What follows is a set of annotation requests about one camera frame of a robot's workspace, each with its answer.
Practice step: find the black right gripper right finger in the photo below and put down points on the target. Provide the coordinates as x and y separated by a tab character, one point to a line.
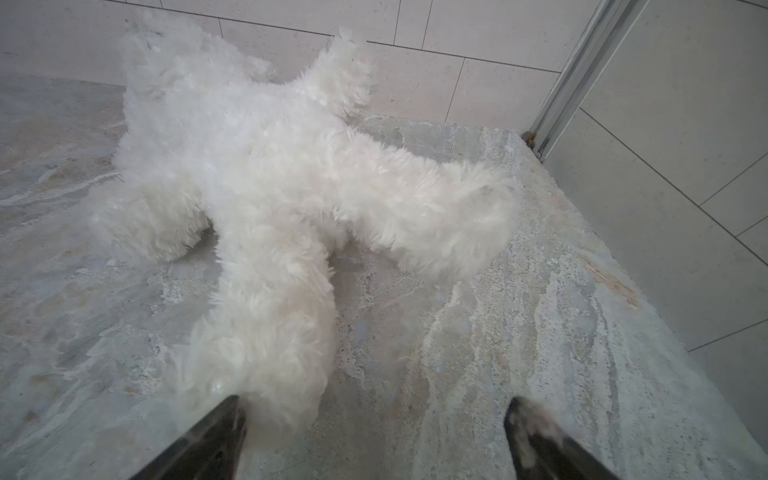
541	449

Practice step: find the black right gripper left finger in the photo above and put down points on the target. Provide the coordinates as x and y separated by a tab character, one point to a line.
209	450

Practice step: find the white fluffy teddy bear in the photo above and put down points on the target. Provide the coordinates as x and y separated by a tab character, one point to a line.
285	179

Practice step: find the right aluminium corner post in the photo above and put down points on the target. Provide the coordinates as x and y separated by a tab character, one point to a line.
602	36

